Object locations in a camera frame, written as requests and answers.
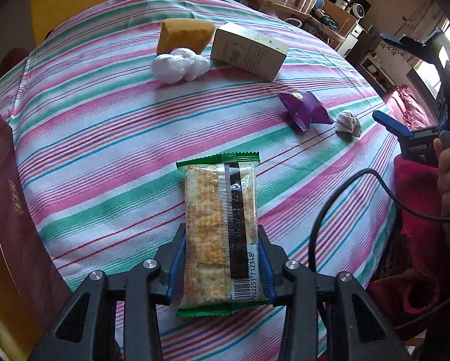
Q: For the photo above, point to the white small cabinet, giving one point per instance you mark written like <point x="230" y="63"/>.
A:
<point x="350" y="39"/>

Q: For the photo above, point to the dark low cabinet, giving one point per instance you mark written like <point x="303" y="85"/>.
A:
<point x="375" y="60"/>

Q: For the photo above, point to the white crumpled plastic bag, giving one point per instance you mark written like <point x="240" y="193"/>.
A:
<point x="172" y="66"/>

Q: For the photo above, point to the striped bed sheet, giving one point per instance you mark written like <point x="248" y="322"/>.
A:
<point x="97" y="120"/>

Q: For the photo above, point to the grey panel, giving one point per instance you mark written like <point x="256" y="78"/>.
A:
<point x="10" y="26"/>

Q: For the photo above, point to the large purple snack packet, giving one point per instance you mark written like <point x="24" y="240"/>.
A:
<point x="303" y="111"/>

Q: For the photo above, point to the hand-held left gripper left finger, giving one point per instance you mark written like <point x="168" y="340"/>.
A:
<point x="174" y="270"/>

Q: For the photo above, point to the yellow sponge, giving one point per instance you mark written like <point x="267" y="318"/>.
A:
<point x="183" y="34"/>

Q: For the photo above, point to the wooden shelf unit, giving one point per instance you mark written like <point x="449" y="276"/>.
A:
<point x="335" y="13"/>

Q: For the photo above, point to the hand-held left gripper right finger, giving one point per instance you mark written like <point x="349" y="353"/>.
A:
<point x="266" y="270"/>

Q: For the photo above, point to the cream cardboard box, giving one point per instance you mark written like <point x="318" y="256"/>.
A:
<point x="247" y="52"/>

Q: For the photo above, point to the green-edged cracker packet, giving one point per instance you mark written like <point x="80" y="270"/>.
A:
<point x="210" y="214"/>

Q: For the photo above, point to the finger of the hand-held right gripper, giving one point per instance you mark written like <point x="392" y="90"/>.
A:
<point x="394" y="126"/>
<point x="409" y="40"/>

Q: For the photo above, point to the pink blanket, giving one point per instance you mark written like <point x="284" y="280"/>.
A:
<point x="405" y="105"/>

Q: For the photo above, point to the dark red cushion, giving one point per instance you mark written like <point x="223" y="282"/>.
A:
<point x="14" y="58"/>

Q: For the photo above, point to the beige crumpled paper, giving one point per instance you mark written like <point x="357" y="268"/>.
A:
<point x="347" y="122"/>

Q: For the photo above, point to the dark red gift box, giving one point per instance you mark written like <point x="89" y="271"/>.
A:
<point x="10" y="214"/>

